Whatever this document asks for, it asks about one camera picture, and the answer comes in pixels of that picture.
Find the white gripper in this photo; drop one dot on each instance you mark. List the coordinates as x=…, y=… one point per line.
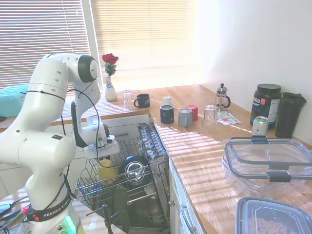
x=102, y=150

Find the yellow mug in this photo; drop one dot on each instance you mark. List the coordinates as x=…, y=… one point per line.
x=107, y=171

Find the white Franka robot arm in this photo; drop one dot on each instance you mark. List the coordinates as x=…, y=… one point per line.
x=44, y=102

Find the black mug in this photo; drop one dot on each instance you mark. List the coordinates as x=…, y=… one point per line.
x=143, y=100

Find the navy blue mug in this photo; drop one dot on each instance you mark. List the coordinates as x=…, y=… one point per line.
x=166, y=114

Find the grey mug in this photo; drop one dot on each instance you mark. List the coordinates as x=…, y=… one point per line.
x=184, y=117

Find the red mug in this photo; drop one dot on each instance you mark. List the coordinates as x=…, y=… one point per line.
x=193, y=111

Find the black round bowl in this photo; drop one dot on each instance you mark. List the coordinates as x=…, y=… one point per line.
x=132, y=170

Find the open dishwasher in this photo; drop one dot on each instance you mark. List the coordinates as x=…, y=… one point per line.
x=156, y=156

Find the small clear glass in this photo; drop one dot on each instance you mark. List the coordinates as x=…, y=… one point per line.
x=128, y=98

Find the white painted vase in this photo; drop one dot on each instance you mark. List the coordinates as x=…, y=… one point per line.
x=111, y=92

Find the black tripod stand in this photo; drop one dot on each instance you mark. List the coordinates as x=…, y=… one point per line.
x=107, y=219

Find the white cup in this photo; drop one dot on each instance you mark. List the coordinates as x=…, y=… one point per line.
x=167, y=100

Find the metal cabinet knob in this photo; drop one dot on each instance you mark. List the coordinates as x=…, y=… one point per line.
x=171, y=202

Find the red roses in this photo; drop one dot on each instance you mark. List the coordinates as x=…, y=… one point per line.
x=110, y=59

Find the teal cloth item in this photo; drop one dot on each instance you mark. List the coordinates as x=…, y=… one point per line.
x=12, y=100

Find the tall clear glass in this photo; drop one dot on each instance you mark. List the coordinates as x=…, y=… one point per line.
x=210, y=117

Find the bright window blind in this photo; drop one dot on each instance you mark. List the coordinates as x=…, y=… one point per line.
x=143, y=34

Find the colourful paper card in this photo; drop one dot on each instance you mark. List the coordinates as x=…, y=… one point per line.
x=229, y=119

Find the glass French press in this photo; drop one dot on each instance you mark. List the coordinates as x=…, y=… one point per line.
x=222, y=98

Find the clear plastic container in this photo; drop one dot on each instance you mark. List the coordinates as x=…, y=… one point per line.
x=234, y=179

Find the clear container with grey-rimmed lid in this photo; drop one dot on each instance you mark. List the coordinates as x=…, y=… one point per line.
x=246, y=156

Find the green soda can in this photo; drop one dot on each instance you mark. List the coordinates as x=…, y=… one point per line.
x=259, y=126

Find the black protein powder tub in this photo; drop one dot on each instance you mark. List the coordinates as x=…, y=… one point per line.
x=267, y=102

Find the grey container with cereal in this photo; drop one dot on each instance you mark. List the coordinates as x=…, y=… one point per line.
x=268, y=219

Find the black shaker bottle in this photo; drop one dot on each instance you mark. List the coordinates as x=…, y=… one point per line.
x=288, y=114

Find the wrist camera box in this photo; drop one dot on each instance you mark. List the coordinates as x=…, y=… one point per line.
x=111, y=139

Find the window blind with dark frame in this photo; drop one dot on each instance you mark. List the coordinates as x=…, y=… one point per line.
x=44, y=24

